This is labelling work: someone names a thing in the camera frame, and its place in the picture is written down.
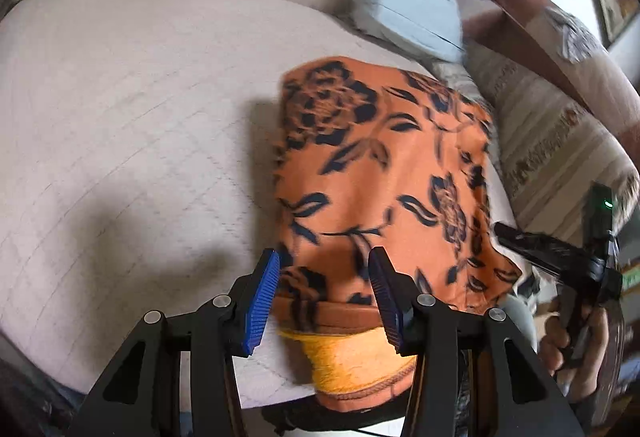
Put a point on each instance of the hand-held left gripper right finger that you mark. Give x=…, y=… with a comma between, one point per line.
x=389, y=304

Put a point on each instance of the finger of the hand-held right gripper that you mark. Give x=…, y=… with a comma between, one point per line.
x=542, y=248

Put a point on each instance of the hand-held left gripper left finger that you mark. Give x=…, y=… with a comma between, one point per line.
x=260, y=309

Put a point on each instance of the orange floral shirt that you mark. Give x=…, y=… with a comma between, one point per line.
x=380, y=197

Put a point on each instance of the person's right hand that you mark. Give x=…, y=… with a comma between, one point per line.
x=582, y=357

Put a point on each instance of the striped beige pillow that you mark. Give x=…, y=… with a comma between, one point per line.
x=550, y=142

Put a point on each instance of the grey crumpled cloth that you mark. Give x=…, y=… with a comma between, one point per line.
x=575, y=34

